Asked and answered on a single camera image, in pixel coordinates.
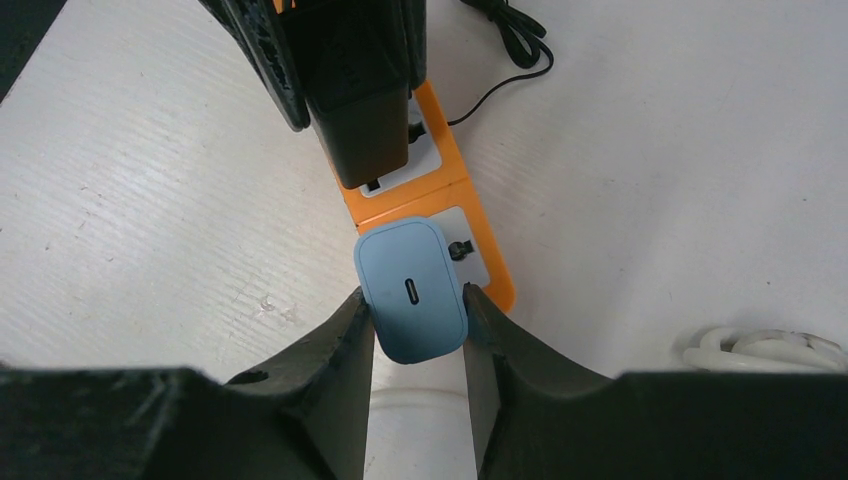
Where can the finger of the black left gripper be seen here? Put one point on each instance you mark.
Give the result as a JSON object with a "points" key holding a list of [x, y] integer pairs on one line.
{"points": [[414, 27], [256, 27]]}

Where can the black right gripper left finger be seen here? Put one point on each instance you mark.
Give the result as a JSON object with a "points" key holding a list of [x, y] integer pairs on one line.
{"points": [[300, 414]]}

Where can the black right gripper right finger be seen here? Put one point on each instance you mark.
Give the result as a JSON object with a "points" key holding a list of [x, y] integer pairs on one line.
{"points": [[536, 414]]}

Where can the black charger with cable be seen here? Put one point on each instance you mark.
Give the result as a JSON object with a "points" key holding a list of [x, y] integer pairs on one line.
{"points": [[350, 58]]}

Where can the light blue charger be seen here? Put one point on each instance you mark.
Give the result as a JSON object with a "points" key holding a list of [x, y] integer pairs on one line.
{"points": [[412, 290]]}

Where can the orange power strip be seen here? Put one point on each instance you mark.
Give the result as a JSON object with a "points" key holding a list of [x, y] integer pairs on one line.
{"points": [[436, 183]]}

